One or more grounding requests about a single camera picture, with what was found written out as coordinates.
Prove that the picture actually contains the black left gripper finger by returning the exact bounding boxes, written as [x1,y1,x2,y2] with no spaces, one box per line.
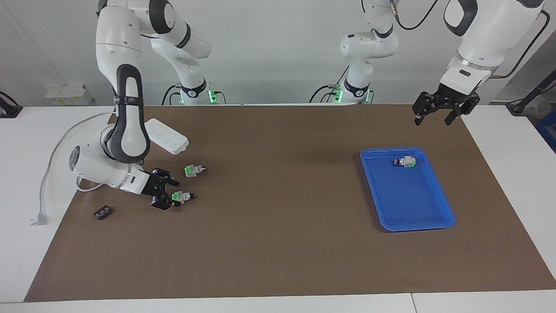
[413,91,437,127]
[444,93,481,127]

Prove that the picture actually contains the white small boxes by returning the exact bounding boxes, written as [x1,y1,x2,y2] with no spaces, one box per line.
[45,83,94,106]

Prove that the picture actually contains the black left base cable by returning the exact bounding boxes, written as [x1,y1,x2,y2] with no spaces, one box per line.
[309,85,337,104]

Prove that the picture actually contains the white power strip cable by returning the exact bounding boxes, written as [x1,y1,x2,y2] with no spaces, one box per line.
[30,111,118,226]

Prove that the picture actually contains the black right base cable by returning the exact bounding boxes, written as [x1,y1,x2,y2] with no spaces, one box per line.
[162,85,179,106]

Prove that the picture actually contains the white power strip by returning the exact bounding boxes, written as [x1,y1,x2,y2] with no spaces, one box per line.
[144,118,190,156]

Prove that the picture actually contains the brown table mat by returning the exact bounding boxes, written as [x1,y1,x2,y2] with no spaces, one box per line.
[24,104,556,303]

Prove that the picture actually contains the black base cable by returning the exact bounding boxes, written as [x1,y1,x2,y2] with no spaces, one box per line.
[162,85,179,106]
[309,85,337,104]

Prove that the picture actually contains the blue box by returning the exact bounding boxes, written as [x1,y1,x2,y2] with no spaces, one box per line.
[535,111,556,153]

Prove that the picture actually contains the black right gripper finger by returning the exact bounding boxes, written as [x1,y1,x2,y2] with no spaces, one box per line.
[152,167,181,187]
[150,191,182,211]

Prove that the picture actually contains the blue plastic tray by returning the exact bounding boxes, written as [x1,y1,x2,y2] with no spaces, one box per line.
[360,147,457,232]

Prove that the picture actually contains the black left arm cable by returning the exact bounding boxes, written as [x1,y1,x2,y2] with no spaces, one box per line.
[389,0,551,80]

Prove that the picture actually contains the black device on table edge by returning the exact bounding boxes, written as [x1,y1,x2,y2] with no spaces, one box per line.
[0,91,23,119]

